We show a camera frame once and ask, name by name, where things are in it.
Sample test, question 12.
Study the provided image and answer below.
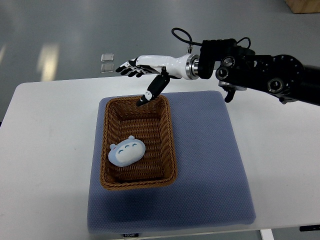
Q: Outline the blue white plush toy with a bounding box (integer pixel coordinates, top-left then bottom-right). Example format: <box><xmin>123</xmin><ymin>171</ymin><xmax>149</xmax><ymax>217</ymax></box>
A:
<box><xmin>108</xmin><ymin>135</ymin><xmax>146</xmax><ymax>167</ymax></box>

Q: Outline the blue padded mat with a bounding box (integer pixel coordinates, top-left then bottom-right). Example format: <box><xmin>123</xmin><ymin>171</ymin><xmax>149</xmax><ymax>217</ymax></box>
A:
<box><xmin>87</xmin><ymin>91</ymin><xmax>256</xmax><ymax>234</ymax></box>

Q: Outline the black cable loop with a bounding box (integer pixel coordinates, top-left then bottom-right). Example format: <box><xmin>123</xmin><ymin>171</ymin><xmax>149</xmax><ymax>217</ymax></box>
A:
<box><xmin>171</xmin><ymin>27</ymin><xmax>252</xmax><ymax>55</ymax></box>

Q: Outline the upper floor metal plate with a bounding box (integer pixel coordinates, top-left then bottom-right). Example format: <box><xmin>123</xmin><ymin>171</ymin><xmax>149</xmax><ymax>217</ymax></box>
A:
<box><xmin>100</xmin><ymin>53</ymin><xmax>114</xmax><ymax>62</ymax></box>

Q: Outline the white table leg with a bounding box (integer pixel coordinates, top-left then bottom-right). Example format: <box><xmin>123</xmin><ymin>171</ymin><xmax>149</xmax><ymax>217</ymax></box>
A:
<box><xmin>260</xmin><ymin>229</ymin><xmax>275</xmax><ymax>240</ymax></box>

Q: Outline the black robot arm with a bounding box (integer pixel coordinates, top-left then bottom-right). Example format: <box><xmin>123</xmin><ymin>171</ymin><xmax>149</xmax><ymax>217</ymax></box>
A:
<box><xmin>116</xmin><ymin>38</ymin><xmax>320</xmax><ymax>106</ymax></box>

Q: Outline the wooden box corner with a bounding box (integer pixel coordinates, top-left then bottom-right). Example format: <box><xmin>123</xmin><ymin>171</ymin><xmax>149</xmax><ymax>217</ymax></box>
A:
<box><xmin>285</xmin><ymin>0</ymin><xmax>320</xmax><ymax>14</ymax></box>

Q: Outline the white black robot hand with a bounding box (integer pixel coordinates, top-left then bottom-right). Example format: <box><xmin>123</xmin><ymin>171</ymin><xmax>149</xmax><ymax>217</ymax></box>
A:
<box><xmin>115</xmin><ymin>53</ymin><xmax>199</xmax><ymax>107</ymax></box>

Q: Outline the black device lower right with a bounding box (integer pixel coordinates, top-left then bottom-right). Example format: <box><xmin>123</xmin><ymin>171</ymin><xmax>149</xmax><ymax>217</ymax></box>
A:
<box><xmin>299</xmin><ymin>224</ymin><xmax>320</xmax><ymax>232</ymax></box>

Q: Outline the brown wicker basket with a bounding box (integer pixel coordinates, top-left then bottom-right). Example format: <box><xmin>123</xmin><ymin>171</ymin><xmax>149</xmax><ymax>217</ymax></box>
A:
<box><xmin>100</xmin><ymin>95</ymin><xmax>178</xmax><ymax>191</ymax></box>

